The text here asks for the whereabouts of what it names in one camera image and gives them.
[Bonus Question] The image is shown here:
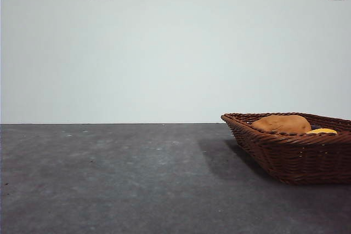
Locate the brown potato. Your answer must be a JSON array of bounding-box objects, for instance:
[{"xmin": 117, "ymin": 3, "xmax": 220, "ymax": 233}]
[{"xmin": 251, "ymin": 114, "xmax": 313, "ymax": 135}]

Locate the brown wicker basket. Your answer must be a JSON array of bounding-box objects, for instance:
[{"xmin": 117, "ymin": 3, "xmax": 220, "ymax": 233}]
[{"xmin": 220, "ymin": 112, "xmax": 351, "ymax": 185}]

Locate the yellow corn cob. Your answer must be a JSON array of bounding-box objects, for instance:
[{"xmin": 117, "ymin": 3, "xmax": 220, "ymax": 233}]
[{"xmin": 305, "ymin": 128, "xmax": 338, "ymax": 135}]

